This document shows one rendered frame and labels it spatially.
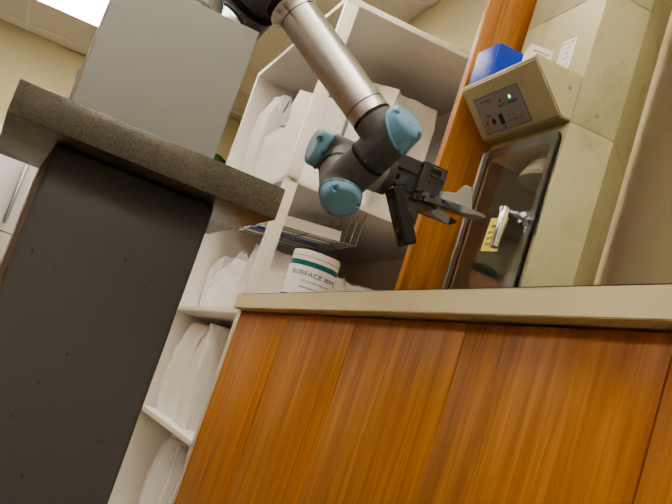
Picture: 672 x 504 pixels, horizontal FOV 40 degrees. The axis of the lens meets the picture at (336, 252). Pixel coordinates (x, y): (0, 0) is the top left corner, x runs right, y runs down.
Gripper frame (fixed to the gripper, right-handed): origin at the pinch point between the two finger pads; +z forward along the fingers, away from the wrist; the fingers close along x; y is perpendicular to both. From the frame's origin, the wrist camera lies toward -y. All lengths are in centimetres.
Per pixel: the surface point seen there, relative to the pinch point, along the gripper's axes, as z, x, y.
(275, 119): -5, 183, 57
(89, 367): -65, -53, -48
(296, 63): -4, 184, 82
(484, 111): 5.7, 20.4, 31.0
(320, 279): -4, 66, -12
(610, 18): 15, -6, 51
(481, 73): 2.0, 20.0, 38.7
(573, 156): 15.6, -5.5, 19.9
